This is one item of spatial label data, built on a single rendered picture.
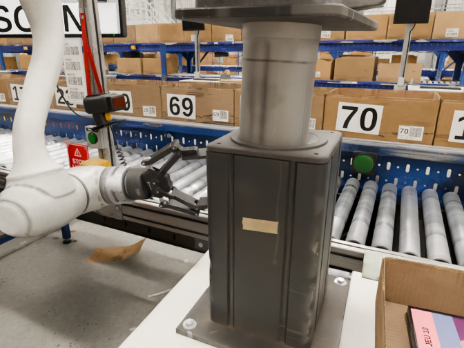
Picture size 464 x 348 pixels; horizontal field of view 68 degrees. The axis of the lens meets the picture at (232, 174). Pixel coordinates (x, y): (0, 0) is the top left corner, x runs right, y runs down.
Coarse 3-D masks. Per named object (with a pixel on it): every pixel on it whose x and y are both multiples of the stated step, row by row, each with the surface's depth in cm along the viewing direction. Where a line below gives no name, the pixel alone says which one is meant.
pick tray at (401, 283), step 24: (384, 264) 61; (408, 264) 62; (432, 264) 61; (384, 288) 55; (408, 288) 63; (432, 288) 62; (456, 288) 60; (384, 312) 50; (456, 312) 62; (384, 336) 46; (408, 336) 57
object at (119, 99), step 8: (88, 96) 100; (96, 96) 99; (104, 96) 98; (112, 96) 97; (120, 96) 100; (88, 104) 100; (96, 104) 99; (104, 104) 98; (112, 104) 97; (120, 104) 100; (88, 112) 102; (96, 112) 101; (104, 112) 100; (96, 120) 103; (104, 120) 102; (96, 128) 103
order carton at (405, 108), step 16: (336, 96) 133; (352, 96) 131; (368, 96) 128; (384, 96) 152; (400, 96) 149; (416, 96) 146; (432, 96) 144; (336, 112) 135; (384, 112) 127; (400, 112) 125; (416, 112) 123; (432, 112) 121; (384, 128) 129; (432, 128) 122
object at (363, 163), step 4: (360, 156) 128; (364, 156) 128; (368, 156) 128; (356, 160) 129; (360, 160) 129; (364, 160) 128; (368, 160) 128; (372, 160) 127; (356, 164) 130; (360, 164) 129; (364, 164) 128; (368, 164) 128; (372, 164) 128; (356, 168) 130; (360, 168) 130; (364, 168) 129; (368, 168) 128; (360, 172) 130; (364, 172) 130
